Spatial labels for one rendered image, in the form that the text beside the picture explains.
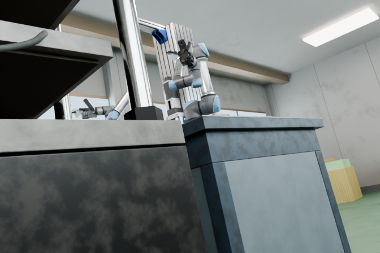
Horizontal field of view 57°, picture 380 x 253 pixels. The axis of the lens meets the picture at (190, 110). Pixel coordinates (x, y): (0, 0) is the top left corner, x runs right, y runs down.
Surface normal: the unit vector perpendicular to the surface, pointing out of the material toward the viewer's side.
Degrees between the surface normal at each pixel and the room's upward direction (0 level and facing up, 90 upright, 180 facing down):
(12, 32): 90
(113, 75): 90
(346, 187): 90
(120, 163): 90
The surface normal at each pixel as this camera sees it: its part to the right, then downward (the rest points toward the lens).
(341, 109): -0.66, -0.05
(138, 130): 0.66, -0.32
